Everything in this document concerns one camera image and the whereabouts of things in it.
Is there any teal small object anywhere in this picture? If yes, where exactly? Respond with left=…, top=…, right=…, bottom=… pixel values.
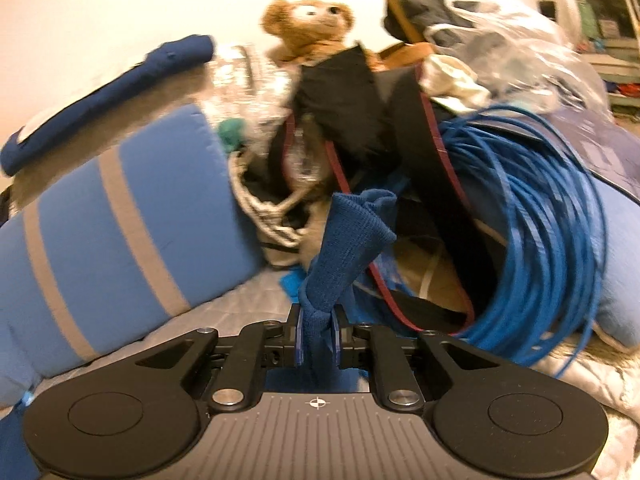
left=217, top=119, right=246, bottom=153

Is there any light blue pillow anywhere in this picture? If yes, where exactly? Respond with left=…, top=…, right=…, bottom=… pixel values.
left=590, top=180, right=640, bottom=348

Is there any white crumpled cloth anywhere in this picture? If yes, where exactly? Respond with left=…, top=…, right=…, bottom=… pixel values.
left=419, top=55, right=491, bottom=111

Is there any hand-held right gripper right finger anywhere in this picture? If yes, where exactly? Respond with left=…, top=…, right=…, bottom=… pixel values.
left=333, top=306, right=502, bottom=414

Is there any black cloth with red trim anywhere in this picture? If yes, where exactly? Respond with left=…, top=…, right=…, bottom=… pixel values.
left=270, top=42, right=506, bottom=336

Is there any grey quilted bedspread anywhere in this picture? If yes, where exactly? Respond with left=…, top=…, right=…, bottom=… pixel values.
left=0, top=67, right=640, bottom=480

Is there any blue knit garment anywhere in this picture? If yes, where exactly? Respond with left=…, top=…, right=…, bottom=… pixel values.
left=298, top=189, right=398, bottom=386

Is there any navy blue padded cloth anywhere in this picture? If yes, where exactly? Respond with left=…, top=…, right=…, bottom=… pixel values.
left=0, top=35, right=216, bottom=177

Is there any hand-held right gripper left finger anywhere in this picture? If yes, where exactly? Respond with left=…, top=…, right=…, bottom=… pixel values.
left=135, top=305, right=306, bottom=413

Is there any blue grey striped pillow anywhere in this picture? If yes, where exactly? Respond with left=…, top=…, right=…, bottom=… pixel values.
left=0, top=105, right=266, bottom=386

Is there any cluttered shelf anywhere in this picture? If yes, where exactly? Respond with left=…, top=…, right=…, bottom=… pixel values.
left=575, top=0, right=640, bottom=121

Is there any crinkled clear plastic bag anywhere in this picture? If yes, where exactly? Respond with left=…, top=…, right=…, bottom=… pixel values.
left=202, top=44, right=331, bottom=196

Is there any dark blue printed bag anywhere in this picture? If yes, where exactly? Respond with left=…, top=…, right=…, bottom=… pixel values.
left=550, top=105, right=640, bottom=196

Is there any brown teddy bear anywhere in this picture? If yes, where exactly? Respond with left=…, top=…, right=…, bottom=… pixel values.
left=261, top=0, right=381, bottom=68

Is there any blue cable coil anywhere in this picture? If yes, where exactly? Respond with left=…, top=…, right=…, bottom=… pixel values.
left=435, top=105, right=608, bottom=376

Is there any white plastic bag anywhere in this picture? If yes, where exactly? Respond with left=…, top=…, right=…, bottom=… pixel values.
left=425, top=0, right=608, bottom=116

